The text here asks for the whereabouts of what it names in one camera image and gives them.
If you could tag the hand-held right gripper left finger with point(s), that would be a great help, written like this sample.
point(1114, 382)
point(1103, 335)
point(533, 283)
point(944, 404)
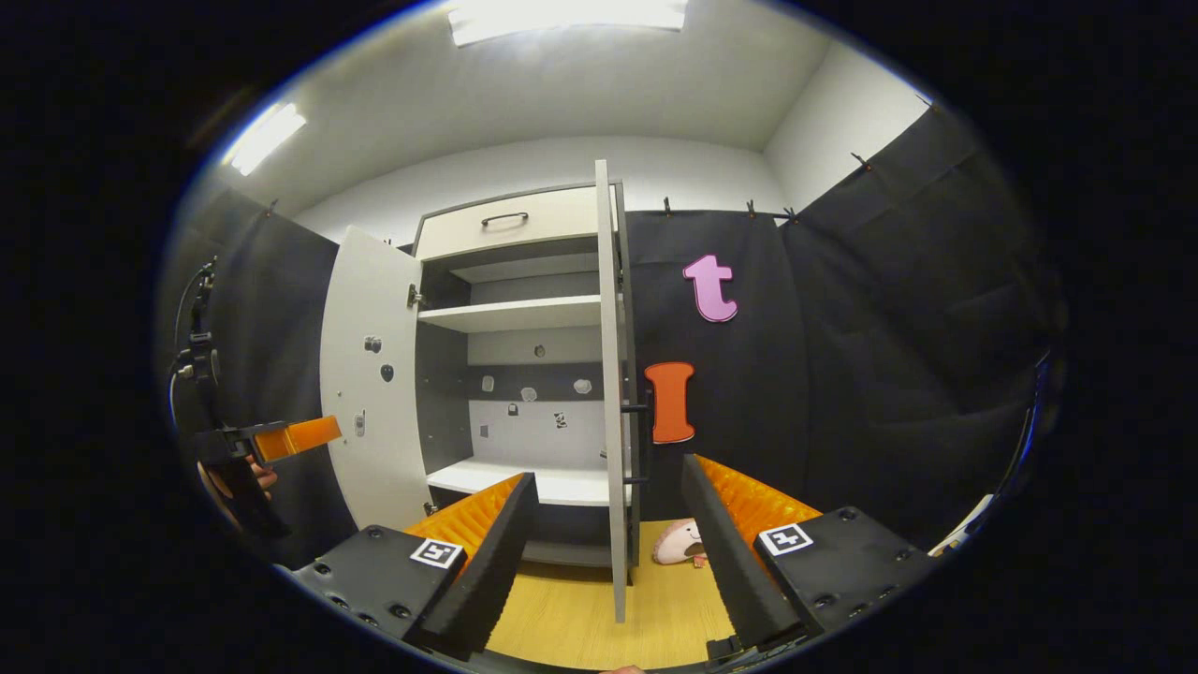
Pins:
point(491, 562)

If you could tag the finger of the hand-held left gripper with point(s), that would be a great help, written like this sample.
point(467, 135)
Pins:
point(299, 438)

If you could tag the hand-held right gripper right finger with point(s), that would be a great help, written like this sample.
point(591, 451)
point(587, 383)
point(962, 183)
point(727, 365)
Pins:
point(725, 562)

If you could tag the beige double-door shoe cabinet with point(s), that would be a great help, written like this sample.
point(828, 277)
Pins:
point(538, 435)

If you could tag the white cabinet shelf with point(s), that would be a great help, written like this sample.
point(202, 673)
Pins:
point(562, 485)
point(515, 314)

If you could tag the beige cabinet drawer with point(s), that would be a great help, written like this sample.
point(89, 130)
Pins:
point(552, 229)

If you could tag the pink smiling plush toy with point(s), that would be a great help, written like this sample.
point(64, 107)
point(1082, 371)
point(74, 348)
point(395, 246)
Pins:
point(676, 543)

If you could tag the small ceiling light panel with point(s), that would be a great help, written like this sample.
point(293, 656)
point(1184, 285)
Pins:
point(267, 136)

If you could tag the black backdrop cloth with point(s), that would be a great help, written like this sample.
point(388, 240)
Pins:
point(889, 328)

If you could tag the large ceiling light panel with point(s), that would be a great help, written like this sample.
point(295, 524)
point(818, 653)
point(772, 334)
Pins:
point(562, 19)

